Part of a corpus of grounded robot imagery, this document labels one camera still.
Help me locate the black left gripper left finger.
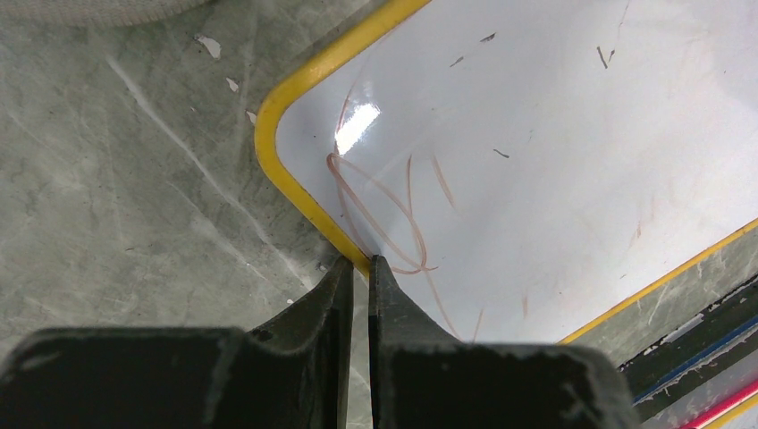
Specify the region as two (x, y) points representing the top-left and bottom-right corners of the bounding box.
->
(1, 258), (354, 428)

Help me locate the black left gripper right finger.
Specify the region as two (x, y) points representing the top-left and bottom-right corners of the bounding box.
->
(368, 256), (640, 428)

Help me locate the yellow framed whiteboard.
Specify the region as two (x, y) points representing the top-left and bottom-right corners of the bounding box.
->
(254, 1), (757, 342)

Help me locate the grey silver scrubbing sponge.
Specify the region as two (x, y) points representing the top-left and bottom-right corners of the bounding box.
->
(1, 0), (206, 27)

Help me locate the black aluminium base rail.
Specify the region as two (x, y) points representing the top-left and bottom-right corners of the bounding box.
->
(619, 276), (757, 428)

